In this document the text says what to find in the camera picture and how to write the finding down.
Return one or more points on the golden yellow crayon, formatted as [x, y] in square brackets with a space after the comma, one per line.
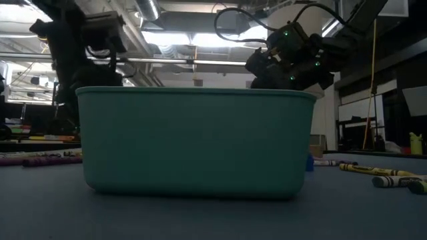
[373, 170]

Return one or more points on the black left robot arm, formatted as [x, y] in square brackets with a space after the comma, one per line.
[60, 33]

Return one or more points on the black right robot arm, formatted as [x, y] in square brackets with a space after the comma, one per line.
[360, 20]

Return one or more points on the orange yellow flat box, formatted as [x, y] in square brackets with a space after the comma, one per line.
[50, 137]

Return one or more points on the fluorescent light strip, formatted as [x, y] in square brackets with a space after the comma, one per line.
[166, 61]

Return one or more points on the cardboard box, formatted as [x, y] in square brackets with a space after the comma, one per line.
[317, 145]

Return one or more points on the whiteboard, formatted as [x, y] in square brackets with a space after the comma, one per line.
[360, 108]

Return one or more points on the teal plastic bin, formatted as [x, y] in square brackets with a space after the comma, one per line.
[197, 143]

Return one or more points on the white bag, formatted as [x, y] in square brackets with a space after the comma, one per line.
[392, 146]

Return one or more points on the light grey board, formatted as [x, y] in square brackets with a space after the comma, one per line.
[415, 100]

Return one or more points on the yellow-green bottle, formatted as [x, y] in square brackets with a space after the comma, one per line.
[416, 144]

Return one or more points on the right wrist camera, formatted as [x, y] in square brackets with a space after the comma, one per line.
[288, 38]

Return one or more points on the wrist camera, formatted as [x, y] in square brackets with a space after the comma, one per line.
[105, 31]
[288, 38]

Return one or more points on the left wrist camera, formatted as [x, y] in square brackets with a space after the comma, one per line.
[105, 31]

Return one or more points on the round silver ventilation duct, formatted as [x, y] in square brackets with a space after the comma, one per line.
[148, 8]

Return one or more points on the rectangular grey air duct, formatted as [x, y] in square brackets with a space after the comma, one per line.
[193, 21]

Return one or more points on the black table frame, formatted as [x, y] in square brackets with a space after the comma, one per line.
[367, 153]

